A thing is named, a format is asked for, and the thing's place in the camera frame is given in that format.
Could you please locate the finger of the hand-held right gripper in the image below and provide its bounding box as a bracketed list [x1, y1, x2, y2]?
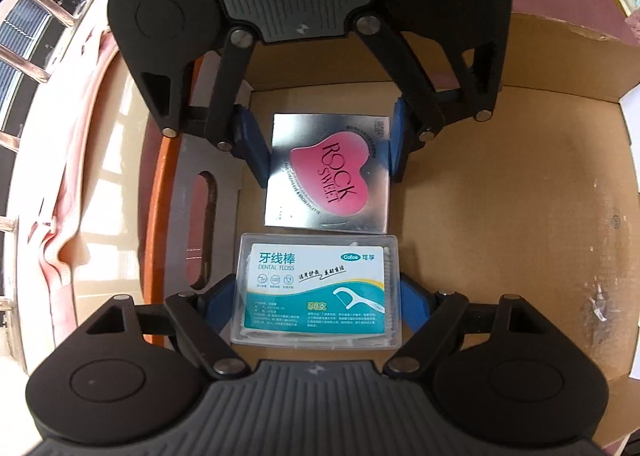
[355, 14, 503, 185]
[141, 26, 274, 189]

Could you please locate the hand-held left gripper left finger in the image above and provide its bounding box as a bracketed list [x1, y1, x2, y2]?
[85, 274, 252, 380]

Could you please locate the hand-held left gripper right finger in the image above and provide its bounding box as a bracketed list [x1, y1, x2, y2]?
[382, 272, 527, 380]

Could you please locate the silver palette box pink heart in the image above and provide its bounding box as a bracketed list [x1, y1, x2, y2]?
[263, 112, 392, 235]

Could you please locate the clear dental floss box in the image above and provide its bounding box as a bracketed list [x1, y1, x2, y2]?
[230, 233, 404, 351]

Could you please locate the brown cardboard box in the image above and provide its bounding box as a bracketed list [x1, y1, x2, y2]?
[132, 10, 640, 456]

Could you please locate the orange board edge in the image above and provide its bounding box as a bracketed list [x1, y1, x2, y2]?
[148, 54, 203, 349]

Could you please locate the pink waist support belt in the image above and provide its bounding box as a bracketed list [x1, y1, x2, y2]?
[47, 30, 167, 297]

